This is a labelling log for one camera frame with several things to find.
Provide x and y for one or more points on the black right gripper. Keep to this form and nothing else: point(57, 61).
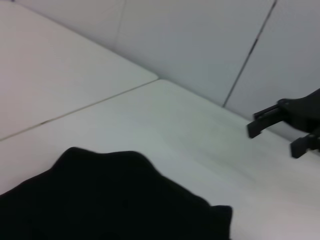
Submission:
point(305, 112)

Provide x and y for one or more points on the black shirt with FREE print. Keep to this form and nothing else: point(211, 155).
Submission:
point(100, 200)

